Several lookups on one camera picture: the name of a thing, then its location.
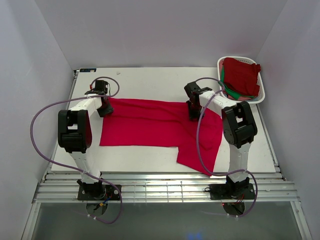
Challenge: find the bright red t shirt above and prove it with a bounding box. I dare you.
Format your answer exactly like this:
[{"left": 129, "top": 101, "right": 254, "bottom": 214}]
[{"left": 100, "top": 98, "right": 223, "bottom": 175}]

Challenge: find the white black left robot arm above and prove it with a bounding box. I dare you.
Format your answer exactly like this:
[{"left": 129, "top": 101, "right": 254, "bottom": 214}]
[{"left": 57, "top": 76, "right": 114, "bottom": 200}]

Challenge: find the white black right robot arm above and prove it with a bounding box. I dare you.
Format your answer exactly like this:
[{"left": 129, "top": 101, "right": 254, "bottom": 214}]
[{"left": 184, "top": 81, "right": 258, "bottom": 202}]

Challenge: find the light blue t shirt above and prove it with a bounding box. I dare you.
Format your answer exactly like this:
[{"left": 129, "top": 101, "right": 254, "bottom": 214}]
[{"left": 224, "top": 93, "right": 256, "bottom": 102}]

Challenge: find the blue label sticker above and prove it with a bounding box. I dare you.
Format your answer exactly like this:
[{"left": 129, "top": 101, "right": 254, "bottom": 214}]
[{"left": 79, "top": 68, "right": 97, "bottom": 73}]

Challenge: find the green t shirt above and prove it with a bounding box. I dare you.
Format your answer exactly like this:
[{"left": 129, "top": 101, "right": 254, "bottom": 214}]
[{"left": 220, "top": 67, "right": 241, "bottom": 101}]

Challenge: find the pink t shirt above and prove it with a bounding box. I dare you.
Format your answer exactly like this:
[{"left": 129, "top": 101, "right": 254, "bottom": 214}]
[{"left": 219, "top": 60, "right": 252, "bottom": 101}]

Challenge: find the dark red folded t shirt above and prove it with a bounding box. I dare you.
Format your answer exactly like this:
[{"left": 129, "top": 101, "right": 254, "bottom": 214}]
[{"left": 223, "top": 57, "right": 261, "bottom": 99}]

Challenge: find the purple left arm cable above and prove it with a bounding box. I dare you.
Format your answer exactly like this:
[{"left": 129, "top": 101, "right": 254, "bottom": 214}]
[{"left": 29, "top": 76, "right": 124, "bottom": 224}]

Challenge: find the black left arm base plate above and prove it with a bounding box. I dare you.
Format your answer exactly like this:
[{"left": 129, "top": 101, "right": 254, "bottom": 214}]
[{"left": 77, "top": 184, "right": 122, "bottom": 202}]

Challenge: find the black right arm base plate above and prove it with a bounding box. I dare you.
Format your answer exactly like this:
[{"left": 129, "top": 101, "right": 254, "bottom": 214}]
[{"left": 204, "top": 183, "right": 255, "bottom": 200}]

